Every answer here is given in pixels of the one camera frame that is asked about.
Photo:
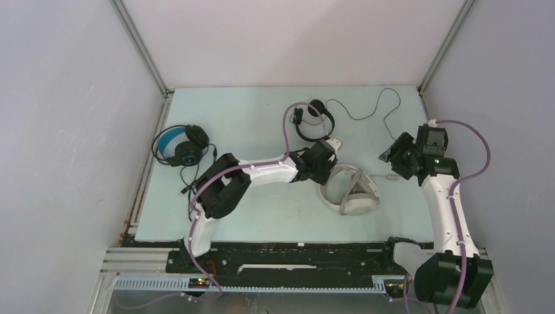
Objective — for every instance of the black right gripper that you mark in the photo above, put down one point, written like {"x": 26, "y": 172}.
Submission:
{"x": 393, "y": 154}

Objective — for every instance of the aluminium frame post right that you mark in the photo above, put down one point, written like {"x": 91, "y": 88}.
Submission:
{"x": 446, "y": 44}

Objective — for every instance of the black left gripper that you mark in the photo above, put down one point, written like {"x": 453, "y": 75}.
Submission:
{"x": 322, "y": 178}

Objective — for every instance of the aluminium frame post left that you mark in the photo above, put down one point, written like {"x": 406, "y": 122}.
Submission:
{"x": 131, "y": 29}

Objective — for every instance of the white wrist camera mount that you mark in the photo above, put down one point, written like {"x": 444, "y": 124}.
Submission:
{"x": 334, "y": 143}
{"x": 432, "y": 123}

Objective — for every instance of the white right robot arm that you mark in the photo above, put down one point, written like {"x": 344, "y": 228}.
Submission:
{"x": 455, "y": 275}

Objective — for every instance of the black and blue headset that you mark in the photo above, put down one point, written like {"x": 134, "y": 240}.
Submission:
{"x": 180, "y": 145}

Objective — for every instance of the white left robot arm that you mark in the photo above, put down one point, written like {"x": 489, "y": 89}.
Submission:
{"x": 220, "y": 189}

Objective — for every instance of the white gaming headset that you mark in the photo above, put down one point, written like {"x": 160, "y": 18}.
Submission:
{"x": 362, "y": 195}

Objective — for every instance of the white slotted cable duct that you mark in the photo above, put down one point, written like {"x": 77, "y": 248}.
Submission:
{"x": 380, "y": 285}

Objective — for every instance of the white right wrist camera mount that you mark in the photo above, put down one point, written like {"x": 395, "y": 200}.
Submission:
{"x": 432, "y": 123}

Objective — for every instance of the aluminium frame post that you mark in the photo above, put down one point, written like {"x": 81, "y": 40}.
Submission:
{"x": 446, "y": 44}
{"x": 131, "y": 29}

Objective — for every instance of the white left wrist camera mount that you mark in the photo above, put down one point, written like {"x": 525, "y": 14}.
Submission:
{"x": 334, "y": 143}

